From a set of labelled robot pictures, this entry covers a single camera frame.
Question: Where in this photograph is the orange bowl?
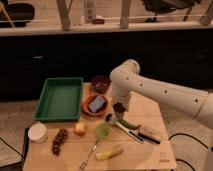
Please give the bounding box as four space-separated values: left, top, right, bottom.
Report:
82 94 109 116

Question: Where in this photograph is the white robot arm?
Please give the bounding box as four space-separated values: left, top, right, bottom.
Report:
110 59 213 147

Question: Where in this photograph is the bunch of red grapes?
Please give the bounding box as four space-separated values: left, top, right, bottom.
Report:
51 129 68 156

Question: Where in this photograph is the yellow corn cob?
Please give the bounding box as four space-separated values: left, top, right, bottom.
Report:
94 149 122 160

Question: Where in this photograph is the black cable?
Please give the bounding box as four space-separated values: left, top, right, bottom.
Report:
167 132 213 171

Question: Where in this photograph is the dark red bowl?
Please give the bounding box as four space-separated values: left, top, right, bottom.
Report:
91 75 111 94

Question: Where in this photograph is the small yellow apple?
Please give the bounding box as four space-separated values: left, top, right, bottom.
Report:
74 122 87 136

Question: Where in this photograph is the metal fork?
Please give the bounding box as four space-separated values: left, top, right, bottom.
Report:
77 139 100 171

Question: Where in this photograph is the blue sponge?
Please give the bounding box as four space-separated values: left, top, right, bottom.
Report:
88 96 106 113

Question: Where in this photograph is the green chili pepper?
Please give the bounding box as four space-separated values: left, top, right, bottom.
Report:
118 119 140 130

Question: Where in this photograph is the black chair at left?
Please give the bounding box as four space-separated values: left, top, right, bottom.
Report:
0 0 35 28

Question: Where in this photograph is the light green cup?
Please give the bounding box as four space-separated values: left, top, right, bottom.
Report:
95 123 110 140

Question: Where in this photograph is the white bottle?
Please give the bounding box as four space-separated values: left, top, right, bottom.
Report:
84 0 96 23

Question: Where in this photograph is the black office chair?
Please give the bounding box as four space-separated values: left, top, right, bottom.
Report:
141 0 201 23

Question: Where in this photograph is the metal cup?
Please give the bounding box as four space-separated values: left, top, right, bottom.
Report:
113 103 126 119

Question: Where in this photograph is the white paper cup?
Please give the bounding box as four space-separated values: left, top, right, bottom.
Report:
28 123 48 143

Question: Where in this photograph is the green plastic tray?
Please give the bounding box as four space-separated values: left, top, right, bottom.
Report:
33 77 83 122

